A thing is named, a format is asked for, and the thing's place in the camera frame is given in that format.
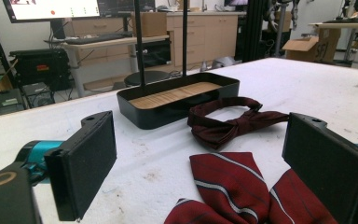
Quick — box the computer monitor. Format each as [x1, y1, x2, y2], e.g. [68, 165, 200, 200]
[2, 0, 101, 24]

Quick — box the black keyboard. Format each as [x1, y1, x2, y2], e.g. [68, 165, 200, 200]
[64, 33, 127, 45]

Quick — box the closed cardboard box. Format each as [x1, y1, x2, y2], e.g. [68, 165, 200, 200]
[131, 11, 168, 38]

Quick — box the black computer tower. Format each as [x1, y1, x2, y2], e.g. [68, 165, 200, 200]
[8, 48, 73, 92]

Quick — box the dark maroon bow tie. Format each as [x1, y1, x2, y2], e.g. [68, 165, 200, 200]
[186, 96, 291, 151]

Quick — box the light wooden desk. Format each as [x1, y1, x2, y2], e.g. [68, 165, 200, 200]
[43, 35, 171, 97]

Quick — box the red striped bow tie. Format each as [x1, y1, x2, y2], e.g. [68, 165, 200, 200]
[163, 151, 358, 224]

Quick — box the grey bench power supply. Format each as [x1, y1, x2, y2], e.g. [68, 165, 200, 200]
[21, 82, 55, 108]
[0, 88, 26, 118]

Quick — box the black rack with wooden tray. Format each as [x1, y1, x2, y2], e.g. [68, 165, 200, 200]
[117, 0, 241, 131]

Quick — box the black round stool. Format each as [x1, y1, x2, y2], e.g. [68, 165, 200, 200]
[124, 70, 172, 88]

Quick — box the white foam mat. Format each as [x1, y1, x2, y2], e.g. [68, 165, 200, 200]
[0, 57, 358, 224]

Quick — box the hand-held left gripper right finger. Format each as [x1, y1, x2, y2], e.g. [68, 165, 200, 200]
[281, 112, 358, 224]

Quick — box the open cardboard box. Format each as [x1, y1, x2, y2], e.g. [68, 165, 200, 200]
[282, 28, 342, 63]

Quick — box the wooden cabinet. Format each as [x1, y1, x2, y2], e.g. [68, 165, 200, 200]
[64, 11, 240, 68]

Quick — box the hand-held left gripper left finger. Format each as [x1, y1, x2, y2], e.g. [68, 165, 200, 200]
[44, 110, 117, 222]

